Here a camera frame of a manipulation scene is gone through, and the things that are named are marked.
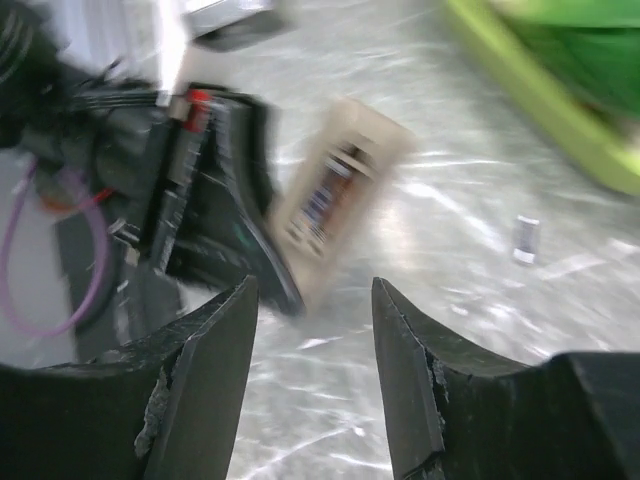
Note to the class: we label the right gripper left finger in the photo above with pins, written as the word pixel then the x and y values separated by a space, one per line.
pixel 166 406

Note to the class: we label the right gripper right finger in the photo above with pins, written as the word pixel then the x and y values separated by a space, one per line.
pixel 454 410

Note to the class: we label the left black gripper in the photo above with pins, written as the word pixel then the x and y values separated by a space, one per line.
pixel 193 190

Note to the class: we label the white remote control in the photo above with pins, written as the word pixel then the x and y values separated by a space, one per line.
pixel 347 162

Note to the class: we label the black battery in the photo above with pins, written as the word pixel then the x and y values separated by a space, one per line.
pixel 526 239

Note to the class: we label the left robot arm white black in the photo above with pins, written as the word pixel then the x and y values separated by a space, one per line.
pixel 53 108

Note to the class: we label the green plastic tray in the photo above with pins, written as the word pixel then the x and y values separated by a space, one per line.
pixel 600 150

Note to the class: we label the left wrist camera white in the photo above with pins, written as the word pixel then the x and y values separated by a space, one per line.
pixel 196 38

